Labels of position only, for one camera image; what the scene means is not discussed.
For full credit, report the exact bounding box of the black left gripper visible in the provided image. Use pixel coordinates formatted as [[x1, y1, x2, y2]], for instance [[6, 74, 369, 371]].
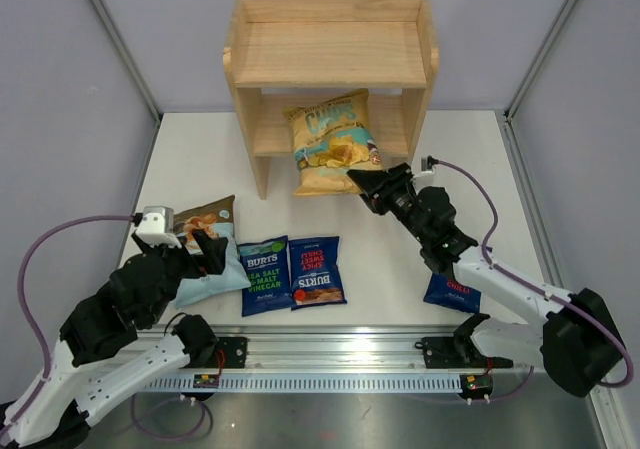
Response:
[[134, 228, 228, 325]]

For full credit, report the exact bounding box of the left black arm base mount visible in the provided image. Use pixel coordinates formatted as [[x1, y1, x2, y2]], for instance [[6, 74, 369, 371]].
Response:
[[185, 336, 249, 370]]

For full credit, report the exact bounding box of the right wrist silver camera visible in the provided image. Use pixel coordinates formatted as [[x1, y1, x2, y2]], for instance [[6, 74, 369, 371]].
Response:
[[419, 155, 440, 177]]

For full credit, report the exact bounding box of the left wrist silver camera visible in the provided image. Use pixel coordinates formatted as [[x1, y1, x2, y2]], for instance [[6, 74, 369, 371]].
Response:
[[134, 206, 181, 248]]

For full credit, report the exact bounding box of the blue Burts chilli bag centre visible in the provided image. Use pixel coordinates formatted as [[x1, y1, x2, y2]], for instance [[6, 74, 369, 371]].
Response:
[[288, 236, 347, 310]]

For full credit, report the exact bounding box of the blue burts chilli bag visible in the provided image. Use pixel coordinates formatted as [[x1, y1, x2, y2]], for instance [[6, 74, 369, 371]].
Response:
[[423, 264, 482, 314], [288, 236, 347, 310]]

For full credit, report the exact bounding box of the white slotted cable duct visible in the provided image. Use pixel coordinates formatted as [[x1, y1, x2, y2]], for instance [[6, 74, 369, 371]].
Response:
[[144, 372, 462, 394]]

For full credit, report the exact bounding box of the light blue cassava chips bag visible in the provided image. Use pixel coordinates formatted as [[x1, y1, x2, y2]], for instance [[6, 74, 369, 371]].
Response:
[[173, 195, 250, 309]]

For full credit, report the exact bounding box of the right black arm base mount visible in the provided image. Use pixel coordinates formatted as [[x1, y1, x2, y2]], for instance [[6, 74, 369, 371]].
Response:
[[414, 336, 514, 370]]

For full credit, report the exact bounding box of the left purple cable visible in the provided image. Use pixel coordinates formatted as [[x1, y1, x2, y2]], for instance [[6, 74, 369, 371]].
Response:
[[17, 212, 146, 385]]

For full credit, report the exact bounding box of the aluminium rail frame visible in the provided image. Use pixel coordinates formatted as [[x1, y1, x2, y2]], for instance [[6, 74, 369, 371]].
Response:
[[64, 323, 611, 370]]

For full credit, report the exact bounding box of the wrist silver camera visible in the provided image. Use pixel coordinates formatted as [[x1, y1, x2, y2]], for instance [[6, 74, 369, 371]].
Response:
[[134, 206, 181, 248], [419, 155, 440, 177]]

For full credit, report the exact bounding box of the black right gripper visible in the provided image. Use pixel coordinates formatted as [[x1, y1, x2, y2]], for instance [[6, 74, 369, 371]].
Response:
[[349, 162, 431, 245]]

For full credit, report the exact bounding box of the tan kettle cooked chips bag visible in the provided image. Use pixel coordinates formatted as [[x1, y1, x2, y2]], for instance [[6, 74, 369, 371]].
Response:
[[283, 89, 382, 197]]

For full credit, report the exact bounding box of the blue Burts chilli bag right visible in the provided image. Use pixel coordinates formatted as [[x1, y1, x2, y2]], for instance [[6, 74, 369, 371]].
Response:
[[423, 264, 482, 314]]

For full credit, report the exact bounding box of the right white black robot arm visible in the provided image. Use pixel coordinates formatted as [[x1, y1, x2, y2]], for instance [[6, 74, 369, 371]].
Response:
[[347, 163, 635, 398]]

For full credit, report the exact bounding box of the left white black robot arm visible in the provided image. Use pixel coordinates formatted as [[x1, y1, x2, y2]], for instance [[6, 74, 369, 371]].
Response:
[[1, 230, 227, 448]]

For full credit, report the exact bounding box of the blue Burts sea salt bag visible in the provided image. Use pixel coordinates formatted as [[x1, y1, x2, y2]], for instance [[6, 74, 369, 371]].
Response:
[[238, 236, 293, 317]]

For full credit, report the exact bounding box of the wooden two-tier shelf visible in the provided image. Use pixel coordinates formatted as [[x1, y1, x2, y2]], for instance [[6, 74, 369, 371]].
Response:
[[223, 0, 440, 199]]

